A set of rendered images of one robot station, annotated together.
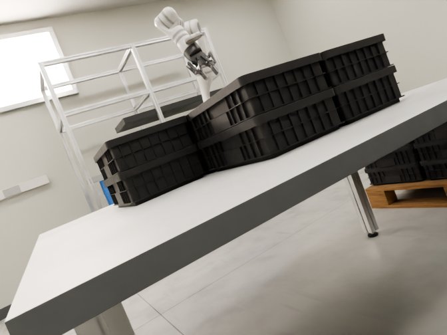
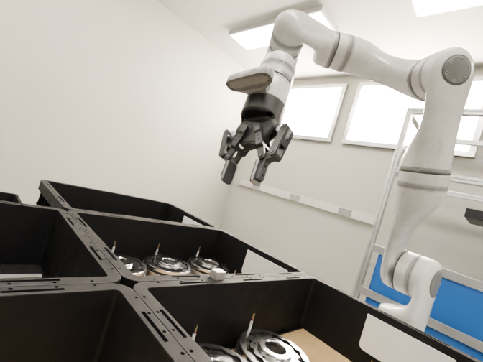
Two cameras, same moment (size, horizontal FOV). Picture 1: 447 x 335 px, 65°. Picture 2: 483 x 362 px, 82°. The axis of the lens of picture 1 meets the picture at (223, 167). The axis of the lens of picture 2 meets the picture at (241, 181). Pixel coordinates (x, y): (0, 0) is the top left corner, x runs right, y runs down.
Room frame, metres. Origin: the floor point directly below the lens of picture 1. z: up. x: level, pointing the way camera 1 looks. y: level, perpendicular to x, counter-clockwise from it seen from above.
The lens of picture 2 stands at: (1.38, -0.53, 1.07)
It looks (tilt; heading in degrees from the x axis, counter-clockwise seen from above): 1 degrees up; 72
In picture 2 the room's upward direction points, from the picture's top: 17 degrees clockwise
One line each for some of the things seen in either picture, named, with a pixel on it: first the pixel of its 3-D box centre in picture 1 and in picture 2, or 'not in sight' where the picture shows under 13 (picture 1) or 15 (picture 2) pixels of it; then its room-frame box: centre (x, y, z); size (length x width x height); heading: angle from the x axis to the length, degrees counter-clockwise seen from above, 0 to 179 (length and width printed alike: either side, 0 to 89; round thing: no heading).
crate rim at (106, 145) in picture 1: (136, 141); (133, 209); (1.38, 0.28, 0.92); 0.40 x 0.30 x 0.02; 26
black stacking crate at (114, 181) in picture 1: (152, 178); not in sight; (1.38, 0.28, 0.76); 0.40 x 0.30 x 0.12; 26
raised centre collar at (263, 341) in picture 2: not in sight; (274, 349); (1.61, -0.20, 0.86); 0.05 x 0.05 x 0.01
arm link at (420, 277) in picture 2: not in sight; (408, 292); (1.97, -0.09, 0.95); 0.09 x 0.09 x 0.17; 19
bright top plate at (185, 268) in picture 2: not in sight; (167, 263); (1.48, 0.07, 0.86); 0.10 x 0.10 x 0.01
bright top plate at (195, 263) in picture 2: not in sight; (208, 264); (1.58, 0.12, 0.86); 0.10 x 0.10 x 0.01
